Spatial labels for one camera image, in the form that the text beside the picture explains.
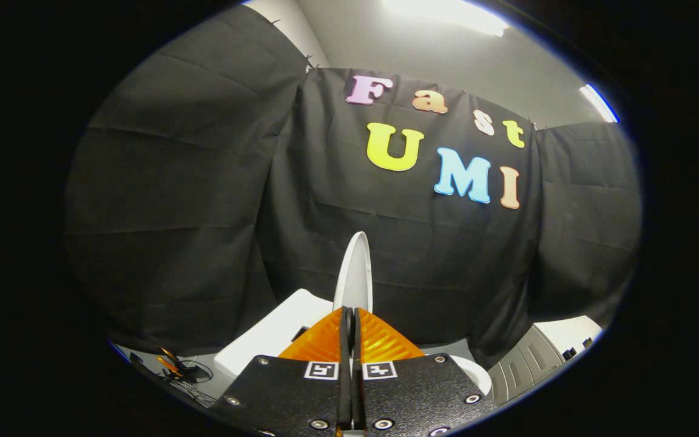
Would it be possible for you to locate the black backdrop cloth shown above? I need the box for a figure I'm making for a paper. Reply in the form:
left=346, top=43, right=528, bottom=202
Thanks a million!
left=64, top=6, right=641, bottom=365

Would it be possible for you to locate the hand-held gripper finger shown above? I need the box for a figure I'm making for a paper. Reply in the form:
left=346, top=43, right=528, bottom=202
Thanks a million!
left=353, top=308, right=499, bottom=435
left=213, top=307, right=353, bottom=435

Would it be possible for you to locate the white cabinet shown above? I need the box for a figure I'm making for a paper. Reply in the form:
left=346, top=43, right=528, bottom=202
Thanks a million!
left=488, top=316, right=604, bottom=406

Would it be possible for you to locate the tangle of black orange cables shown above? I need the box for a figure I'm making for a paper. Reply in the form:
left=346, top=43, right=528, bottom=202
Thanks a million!
left=128, top=346, right=217, bottom=407

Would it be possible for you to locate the large ceiling light panel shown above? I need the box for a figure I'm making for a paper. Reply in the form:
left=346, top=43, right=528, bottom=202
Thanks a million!
left=383, top=0, right=511, bottom=37

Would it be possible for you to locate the small ceiling light panel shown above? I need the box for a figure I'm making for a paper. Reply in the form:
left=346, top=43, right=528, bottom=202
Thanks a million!
left=579, top=84, right=620, bottom=124

